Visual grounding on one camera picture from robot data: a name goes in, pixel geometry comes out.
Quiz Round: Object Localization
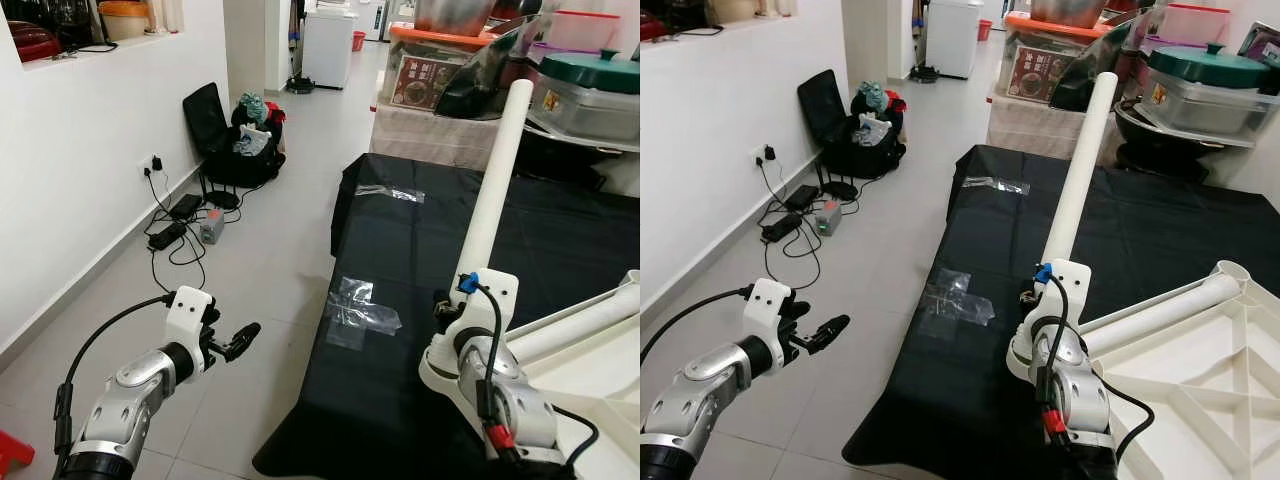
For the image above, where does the black tablecloth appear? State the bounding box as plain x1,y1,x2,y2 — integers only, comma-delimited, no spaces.
842,145,1280,480
252,152,641,480

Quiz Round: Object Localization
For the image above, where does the clear tape cross patch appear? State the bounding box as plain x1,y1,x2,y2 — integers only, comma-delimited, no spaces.
920,268,996,341
325,275,403,351

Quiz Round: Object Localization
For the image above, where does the black wok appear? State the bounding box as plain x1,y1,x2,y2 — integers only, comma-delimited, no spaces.
515,125,621,191
1115,105,1216,183

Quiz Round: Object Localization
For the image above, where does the black plastic bag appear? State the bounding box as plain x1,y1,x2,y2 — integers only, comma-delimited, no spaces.
1050,10,1156,113
435,15,546,121

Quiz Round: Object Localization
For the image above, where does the red floor object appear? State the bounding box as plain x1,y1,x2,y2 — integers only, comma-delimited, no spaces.
0,430,36,476

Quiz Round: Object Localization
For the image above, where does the clear plastic storage container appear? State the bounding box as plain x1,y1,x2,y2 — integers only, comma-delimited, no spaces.
1135,75,1280,136
530,80,641,143

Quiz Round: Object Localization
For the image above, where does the white cabinet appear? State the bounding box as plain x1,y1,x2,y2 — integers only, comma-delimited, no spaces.
925,0,983,79
300,5,359,89

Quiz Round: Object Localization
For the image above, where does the steel cooking pot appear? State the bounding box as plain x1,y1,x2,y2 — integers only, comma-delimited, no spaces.
413,0,499,36
1030,0,1109,26

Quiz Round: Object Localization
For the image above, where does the black mesh item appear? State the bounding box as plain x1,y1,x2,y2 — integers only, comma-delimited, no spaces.
20,0,101,46

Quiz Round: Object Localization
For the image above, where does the dark printed carton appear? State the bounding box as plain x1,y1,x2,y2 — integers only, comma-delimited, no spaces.
1240,22,1280,61

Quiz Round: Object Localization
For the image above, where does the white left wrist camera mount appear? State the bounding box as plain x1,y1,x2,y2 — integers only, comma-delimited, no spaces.
742,278,796,366
165,285,216,376

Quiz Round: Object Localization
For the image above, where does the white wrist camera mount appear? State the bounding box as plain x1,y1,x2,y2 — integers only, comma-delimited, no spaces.
440,268,521,346
165,285,216,376
742,278,796,366
1020,260,1091,341

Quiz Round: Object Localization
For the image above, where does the black floor cable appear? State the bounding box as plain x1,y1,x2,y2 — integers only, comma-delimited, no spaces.
758,155,861,288
143,165,241,293

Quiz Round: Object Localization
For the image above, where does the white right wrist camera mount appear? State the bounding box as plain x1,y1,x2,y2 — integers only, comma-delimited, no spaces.
1020,260,1091,341
440,268,521,346

